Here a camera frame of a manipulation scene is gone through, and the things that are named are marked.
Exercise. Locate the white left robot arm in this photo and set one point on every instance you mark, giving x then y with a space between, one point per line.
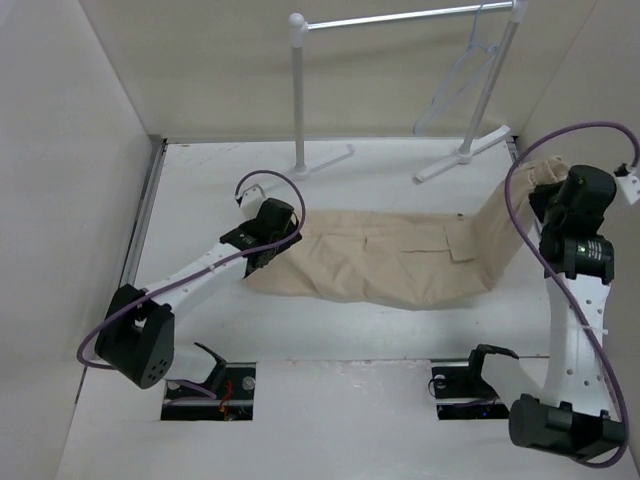
138 338

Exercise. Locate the light blue clothes hanger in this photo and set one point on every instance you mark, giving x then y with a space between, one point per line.
465 72

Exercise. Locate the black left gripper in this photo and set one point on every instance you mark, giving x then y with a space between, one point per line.
285 246

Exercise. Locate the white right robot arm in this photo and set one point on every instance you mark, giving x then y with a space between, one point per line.
569 414

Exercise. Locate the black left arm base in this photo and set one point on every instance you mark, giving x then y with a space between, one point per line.
227 394

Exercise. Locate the beige trousers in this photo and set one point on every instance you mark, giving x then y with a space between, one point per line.
411 261

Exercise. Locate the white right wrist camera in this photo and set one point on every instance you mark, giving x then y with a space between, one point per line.
627 183

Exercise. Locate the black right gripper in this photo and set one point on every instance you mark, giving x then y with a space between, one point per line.
540 194

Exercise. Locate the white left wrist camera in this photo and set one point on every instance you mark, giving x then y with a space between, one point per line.
251 198

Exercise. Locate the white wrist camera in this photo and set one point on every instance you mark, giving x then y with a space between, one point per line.
251 198
627 183

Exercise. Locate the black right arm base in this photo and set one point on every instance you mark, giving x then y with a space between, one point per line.
461 393

